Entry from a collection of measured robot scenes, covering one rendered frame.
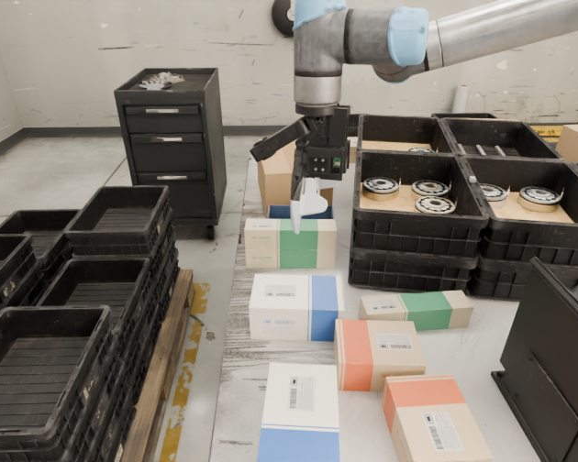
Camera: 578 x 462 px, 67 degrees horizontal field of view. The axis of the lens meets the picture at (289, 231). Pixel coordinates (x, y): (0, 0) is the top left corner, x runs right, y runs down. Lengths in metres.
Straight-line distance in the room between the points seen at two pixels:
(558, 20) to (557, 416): 0.60
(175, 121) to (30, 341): 1.34
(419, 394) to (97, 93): 4.25
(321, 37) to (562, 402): 0.65
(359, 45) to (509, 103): 4.34
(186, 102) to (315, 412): 1.84
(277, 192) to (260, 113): 3.07
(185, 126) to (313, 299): 1.60
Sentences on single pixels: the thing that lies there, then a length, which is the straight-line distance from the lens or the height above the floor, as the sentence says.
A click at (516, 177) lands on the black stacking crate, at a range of 1.46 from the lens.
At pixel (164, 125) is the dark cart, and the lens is 2.40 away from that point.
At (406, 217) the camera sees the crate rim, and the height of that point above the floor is 0.92.
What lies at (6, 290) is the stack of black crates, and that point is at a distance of 1.69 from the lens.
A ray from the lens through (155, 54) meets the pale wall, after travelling 4.45.
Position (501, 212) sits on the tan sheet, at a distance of 1.33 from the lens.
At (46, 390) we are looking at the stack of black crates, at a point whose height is 0.49.
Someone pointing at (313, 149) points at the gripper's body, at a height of 1.15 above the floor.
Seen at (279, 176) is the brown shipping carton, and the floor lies 0.85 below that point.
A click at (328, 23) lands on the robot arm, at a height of 1.33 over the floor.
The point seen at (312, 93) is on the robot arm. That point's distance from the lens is 0.69.
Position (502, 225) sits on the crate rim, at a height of 0.92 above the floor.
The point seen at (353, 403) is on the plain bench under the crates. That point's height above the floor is 0.70.
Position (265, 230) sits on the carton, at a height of 0.82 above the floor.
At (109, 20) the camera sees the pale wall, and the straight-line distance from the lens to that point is 4.51.
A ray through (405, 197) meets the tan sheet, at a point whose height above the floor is 0.83.
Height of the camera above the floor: 1.39
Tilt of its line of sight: 31 degrees down
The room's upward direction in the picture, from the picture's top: straight up
